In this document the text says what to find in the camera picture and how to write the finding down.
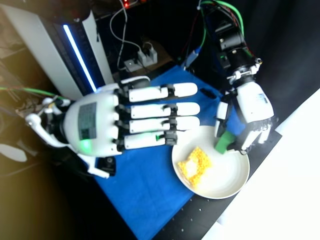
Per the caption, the blue cable connector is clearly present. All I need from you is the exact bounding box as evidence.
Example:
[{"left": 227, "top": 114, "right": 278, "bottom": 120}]
[{"left": 185, "top": 46, "right": 203, "bottom": 69}]

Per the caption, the white power strip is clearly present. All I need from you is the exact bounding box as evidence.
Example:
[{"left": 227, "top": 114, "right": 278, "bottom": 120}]
[{"left": 136, "top": 41, "right": 159, "bottom": 65}]

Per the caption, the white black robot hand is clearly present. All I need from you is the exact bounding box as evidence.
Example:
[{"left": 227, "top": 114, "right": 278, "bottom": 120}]
[
  {"left": 214, "top": 79, "right": 276, "bottom": 155},
  {"left": 63, "top": 82, "right": 201, "bottom": 180}
]

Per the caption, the white adapter box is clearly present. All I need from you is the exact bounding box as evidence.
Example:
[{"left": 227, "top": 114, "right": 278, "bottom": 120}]
[{"left": 123, "top": 58, "right": 144, "bottom": 73}]

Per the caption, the round white plate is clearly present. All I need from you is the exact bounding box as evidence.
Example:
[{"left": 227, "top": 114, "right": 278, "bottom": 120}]
[{"left": 171, "top": 124, "right": 251, "bottom": 200}]

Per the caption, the blue cloth with handle hole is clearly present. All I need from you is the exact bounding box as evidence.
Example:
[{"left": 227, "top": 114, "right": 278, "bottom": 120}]
[{"left": 93, "top": 64, "right": 247, "bottom": 240}]

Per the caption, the green rectangular block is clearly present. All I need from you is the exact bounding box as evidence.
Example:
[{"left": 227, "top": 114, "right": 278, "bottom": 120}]
[{"left": 214, "top": 131, "right": 236, "bottom": 155}]

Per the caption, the bag of yellow beads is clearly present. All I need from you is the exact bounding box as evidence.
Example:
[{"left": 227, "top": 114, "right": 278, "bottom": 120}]
[{"left": 177, "top": 146, "right": 215, "bottom": 187}]

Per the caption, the thin white cable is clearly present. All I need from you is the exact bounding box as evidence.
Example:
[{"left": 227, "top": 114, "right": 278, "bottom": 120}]
[{"left": 109, "top": 0, "right": 144, "bottom": 71}]

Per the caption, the white column with blue light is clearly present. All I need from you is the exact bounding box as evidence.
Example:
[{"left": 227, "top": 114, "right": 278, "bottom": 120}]
[{"left": 0, "top": 3, "right": 116, "bottom": 96}]

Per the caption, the green cable of arm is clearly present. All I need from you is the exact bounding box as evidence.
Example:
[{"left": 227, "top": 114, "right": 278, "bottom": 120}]
[
  {"left": 199, "top": 0, "right": 245, "bottom": 50},
  {"left": 0, "top": 85, "right": 62, "bottom": 99}
]

